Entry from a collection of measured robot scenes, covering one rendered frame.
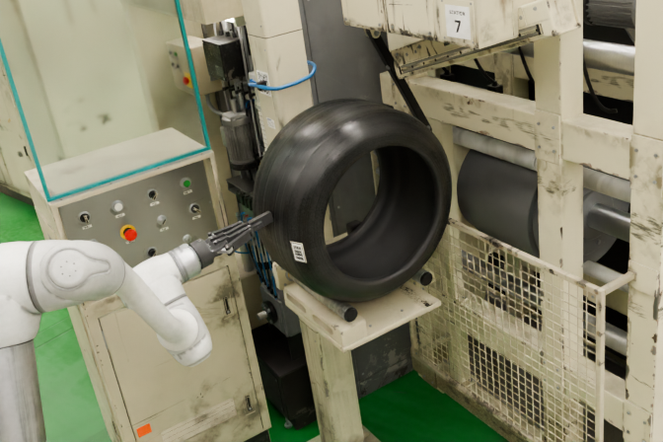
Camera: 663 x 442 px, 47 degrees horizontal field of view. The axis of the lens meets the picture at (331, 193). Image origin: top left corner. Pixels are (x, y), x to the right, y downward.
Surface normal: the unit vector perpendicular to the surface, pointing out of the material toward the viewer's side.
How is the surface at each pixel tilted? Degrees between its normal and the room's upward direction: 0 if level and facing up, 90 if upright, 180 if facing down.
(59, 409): 0
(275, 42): 90
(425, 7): 90
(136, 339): 90
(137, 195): 90
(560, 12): 72
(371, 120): 42
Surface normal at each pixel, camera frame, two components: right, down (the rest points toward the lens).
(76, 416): -0.14, -0.90
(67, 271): 0.17, -0.16
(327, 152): -0.04, -0.27
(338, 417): 0.52, 0.28
